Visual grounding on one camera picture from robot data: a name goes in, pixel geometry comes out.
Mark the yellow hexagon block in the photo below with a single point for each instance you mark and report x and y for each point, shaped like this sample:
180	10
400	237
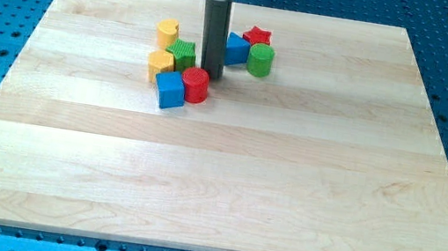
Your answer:
159	61

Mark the blue triangle block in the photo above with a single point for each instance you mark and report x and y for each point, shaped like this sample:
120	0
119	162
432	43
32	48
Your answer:
237	50

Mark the light wooden board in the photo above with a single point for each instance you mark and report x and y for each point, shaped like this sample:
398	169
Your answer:
336	150

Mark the blue cube block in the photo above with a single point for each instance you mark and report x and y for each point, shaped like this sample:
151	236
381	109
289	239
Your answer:
170	89

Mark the green star block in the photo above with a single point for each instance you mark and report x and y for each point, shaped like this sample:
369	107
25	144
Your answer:
183	53

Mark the green cylinder block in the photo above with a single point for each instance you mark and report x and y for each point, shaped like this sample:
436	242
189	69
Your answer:
260	59

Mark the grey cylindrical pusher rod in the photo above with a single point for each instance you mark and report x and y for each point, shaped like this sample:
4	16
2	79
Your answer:
217	16

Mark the red star block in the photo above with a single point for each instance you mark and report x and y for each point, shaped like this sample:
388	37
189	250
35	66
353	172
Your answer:
257	35

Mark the red cylinder block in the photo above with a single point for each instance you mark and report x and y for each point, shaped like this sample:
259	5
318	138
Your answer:
196	84

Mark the yellow heart block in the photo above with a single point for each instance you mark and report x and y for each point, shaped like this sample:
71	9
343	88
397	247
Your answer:
167	32

